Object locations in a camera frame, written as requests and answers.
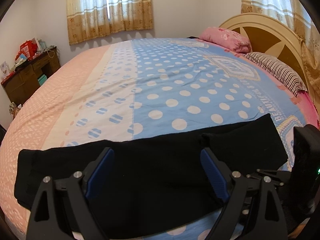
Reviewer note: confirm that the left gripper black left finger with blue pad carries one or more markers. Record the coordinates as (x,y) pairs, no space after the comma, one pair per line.
(61,205)

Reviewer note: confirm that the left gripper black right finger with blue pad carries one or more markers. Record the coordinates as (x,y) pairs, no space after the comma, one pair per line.
(250,200)

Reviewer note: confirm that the black pants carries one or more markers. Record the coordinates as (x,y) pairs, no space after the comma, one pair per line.
(155,184)

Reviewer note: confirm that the red and gold bag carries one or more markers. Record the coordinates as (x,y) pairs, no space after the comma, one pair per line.
(14,109)

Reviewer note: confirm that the striped pillow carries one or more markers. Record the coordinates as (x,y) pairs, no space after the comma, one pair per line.
(281,71)

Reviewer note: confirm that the teal box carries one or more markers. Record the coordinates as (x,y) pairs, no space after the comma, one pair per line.
(42,79)

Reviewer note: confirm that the dark brown wooden desk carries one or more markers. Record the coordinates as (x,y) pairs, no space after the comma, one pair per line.
(23,83)

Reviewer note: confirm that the pink blue patterned bedspread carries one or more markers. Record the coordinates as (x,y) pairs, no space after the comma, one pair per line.
(141,89)

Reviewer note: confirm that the cream and brown headboard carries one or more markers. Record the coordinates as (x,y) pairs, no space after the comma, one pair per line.
(268,35)

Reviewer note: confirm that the pink floral pillow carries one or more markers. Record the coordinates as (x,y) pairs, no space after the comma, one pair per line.
(227,38)

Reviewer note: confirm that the red items on desk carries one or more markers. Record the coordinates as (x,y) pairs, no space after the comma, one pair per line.
(29,50)

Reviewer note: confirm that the beige patterned curtain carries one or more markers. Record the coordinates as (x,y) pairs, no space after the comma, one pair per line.
(90,19)

